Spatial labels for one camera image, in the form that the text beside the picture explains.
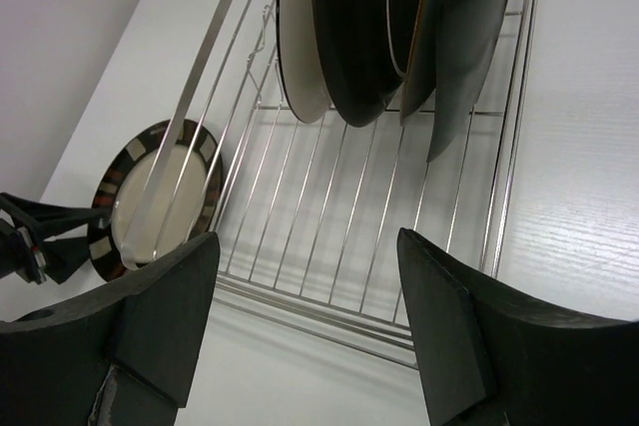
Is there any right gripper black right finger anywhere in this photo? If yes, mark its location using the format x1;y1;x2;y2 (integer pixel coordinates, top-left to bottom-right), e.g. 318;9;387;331
396;228;638;425

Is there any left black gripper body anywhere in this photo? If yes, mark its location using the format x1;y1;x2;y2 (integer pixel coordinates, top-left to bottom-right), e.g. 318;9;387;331
1;218;47;284

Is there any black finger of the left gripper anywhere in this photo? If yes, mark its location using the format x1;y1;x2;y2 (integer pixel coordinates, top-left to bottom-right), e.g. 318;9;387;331
1;193;108;236
39;236;89;284

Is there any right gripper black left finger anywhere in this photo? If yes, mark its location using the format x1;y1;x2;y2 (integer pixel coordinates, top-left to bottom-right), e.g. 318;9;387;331
1;232;221;425

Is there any cream plate checkered rim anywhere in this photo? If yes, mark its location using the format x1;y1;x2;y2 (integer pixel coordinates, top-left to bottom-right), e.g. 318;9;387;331
87;119;224;281

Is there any grey deer round plate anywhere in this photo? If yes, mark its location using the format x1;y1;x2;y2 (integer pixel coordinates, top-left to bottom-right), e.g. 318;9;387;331
399;0;442;126

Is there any cream plate with tree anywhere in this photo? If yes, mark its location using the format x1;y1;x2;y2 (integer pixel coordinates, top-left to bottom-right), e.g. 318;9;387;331
276;0;331;124

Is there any dark floral rectangular plate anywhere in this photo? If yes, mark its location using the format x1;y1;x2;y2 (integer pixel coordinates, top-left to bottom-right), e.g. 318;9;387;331
427;0;508;162

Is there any metal rimmed round plate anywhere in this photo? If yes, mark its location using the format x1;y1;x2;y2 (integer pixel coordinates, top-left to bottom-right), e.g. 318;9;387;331
313;0;419;128

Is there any wire dish rack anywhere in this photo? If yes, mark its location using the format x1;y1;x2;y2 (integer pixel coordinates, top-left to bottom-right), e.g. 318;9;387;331
141;0;535;370

